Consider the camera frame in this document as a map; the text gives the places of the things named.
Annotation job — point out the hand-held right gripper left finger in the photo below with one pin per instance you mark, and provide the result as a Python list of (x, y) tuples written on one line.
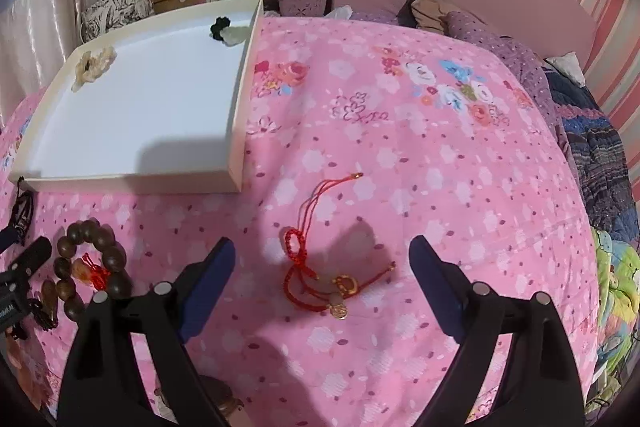
[(210, 287)]

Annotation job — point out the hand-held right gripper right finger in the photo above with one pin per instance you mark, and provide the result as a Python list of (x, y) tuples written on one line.
[(440, 292)]

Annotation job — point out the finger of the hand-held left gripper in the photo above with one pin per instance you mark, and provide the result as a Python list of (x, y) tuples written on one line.
[(30, 259), (7, 240)]

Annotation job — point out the red earrings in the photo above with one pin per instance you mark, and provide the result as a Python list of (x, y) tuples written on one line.
[(344, 283)]

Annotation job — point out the brown glossy ornament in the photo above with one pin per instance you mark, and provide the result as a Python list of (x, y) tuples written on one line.
[(222, 399)]

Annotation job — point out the cream flower hair clip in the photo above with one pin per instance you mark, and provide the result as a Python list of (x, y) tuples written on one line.
[(95, 64)]

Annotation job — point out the white shallow tray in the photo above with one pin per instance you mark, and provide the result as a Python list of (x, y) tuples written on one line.
[(150, 97)]

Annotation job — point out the pink floral blanket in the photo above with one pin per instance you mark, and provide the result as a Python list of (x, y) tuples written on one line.
[(400, 157)]

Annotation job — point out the green cartoon print blanket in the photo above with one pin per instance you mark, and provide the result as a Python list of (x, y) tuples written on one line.
[(617, 287)]

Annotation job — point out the dark patterned quilt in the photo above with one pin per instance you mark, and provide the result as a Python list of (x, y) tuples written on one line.
[(595, 147)]

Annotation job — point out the white satin curtain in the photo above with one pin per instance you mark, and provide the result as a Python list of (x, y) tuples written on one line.
[(40, 17)]

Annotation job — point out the black white floral printed bag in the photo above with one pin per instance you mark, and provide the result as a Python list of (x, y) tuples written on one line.
[(117, 7)]

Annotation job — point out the white small pillow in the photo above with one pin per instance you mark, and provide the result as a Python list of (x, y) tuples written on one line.
[(569, 68)]

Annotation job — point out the white crumpled tissue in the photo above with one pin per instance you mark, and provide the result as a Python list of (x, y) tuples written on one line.
[(341, 12)]

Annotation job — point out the pink plastic basket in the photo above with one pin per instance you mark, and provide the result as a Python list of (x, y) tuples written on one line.
[(302, 4)]

